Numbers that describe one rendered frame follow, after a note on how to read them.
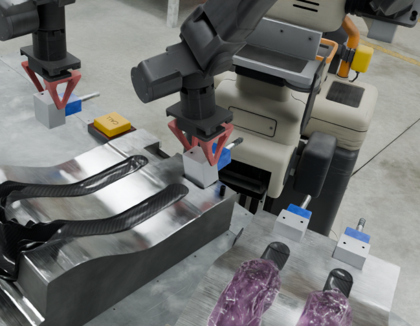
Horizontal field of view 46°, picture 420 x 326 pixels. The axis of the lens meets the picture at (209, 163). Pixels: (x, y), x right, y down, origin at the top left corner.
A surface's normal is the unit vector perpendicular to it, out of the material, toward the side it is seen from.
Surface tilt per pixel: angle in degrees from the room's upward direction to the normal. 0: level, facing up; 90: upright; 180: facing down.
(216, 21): 78
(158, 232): 2
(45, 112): 90
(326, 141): 0
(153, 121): 0
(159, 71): 35
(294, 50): 90
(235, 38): 121
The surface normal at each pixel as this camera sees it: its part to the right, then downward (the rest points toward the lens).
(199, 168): -0.69, 0.47
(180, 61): 0.29, -0.35
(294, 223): 0.13, -0.81
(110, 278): 0.72, 0.48
